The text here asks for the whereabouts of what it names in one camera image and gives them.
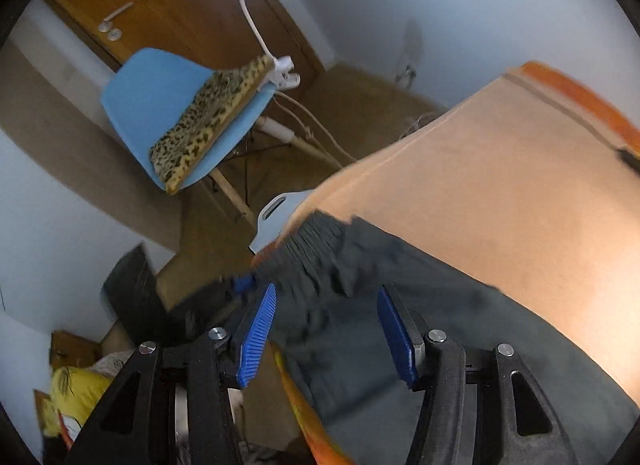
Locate blue chair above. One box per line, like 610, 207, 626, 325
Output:
100, 47, 351, 228

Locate black pants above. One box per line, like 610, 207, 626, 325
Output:
170, 210, 640, 465

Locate door handle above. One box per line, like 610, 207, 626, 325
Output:
97, 1, 136, 42

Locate bed with orange sheet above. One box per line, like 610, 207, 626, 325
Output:
250, 61, 640, 465

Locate white cable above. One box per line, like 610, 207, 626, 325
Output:
260, 90, 360, 168

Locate leopard print cushion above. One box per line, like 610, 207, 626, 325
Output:
148, 54, 276, 196

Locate yellow bag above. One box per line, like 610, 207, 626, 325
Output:
39, 365, 115, 440

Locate black tripod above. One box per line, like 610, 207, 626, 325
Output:
615, 145, 640, 170

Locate white plastic stool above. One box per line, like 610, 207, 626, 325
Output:
248, 189, 317, 257

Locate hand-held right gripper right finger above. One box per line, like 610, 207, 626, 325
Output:
376, 285, 581, 465

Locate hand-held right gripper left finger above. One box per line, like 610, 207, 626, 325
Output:
64, 283, 278, 465

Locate brown wooden door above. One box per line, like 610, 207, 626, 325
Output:
40, 0, 328, 93

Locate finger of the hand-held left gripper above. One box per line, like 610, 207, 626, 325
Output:
230, 274, 259, 296

